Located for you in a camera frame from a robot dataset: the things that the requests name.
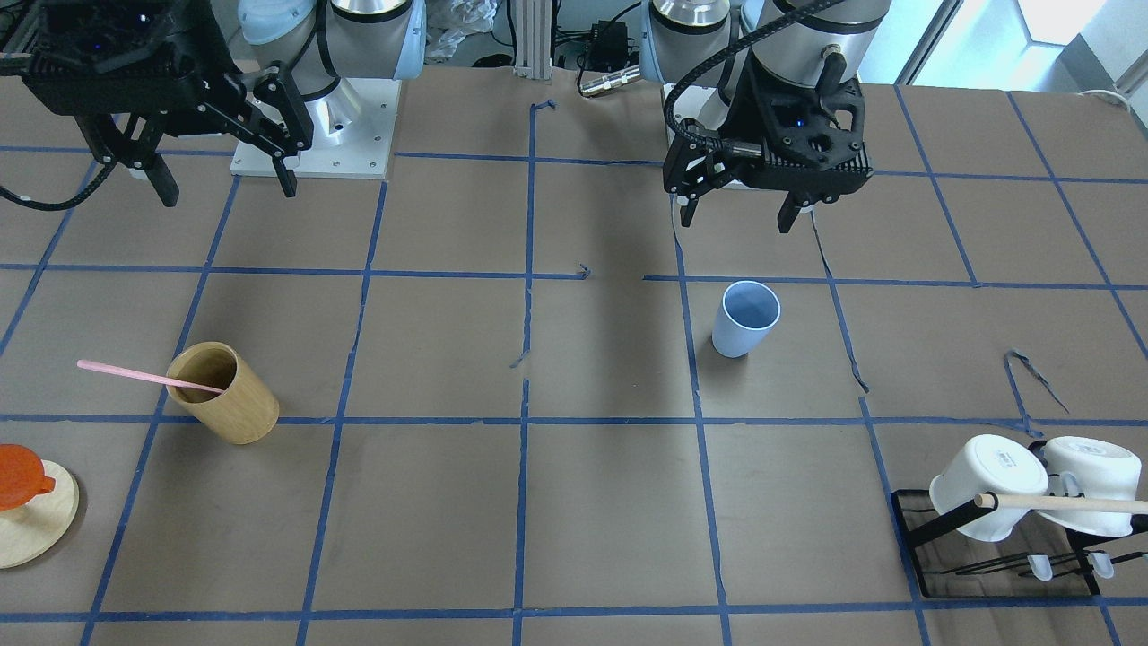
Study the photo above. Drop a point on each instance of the white mug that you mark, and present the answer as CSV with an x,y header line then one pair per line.
x,y
988,464
1098,470

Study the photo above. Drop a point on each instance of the crumpled plastic bag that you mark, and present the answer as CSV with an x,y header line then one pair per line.
x,y
449,23

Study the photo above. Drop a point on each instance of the orange cup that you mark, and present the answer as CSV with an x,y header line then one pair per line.
x,y
23,476

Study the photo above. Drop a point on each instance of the bamboo wooden cup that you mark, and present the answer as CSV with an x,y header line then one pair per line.
x,y
242,411

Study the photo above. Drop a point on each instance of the black power adapter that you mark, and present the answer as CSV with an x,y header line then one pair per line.
x,y
608,49

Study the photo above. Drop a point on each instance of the silver cylindrical connector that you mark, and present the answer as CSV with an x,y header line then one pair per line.
x,y
609,82

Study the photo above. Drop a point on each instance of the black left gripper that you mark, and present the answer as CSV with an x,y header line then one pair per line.
x,y
752,110

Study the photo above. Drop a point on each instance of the aluminium frame post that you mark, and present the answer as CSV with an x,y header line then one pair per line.
x,y
533,23

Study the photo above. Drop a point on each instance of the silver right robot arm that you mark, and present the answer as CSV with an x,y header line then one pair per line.
x,y
321,42

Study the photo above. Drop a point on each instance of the wooden dowel rod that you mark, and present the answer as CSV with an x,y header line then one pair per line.
x,y
997,501

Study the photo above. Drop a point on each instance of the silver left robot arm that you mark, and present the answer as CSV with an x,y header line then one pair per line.
x,y
698,49

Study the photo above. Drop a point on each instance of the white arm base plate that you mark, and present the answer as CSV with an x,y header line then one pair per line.
x,y
354,128

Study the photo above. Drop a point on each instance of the round wooden coaster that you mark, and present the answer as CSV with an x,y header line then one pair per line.
x,y
30,530

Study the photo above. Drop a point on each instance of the black wire mug rack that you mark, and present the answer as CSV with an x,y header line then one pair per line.
x,y
970,552

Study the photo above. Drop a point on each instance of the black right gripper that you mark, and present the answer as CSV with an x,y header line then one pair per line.
x,y
218,97

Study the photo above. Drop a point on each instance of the light blue plastic cup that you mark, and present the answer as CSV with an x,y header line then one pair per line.
x,y
747,313

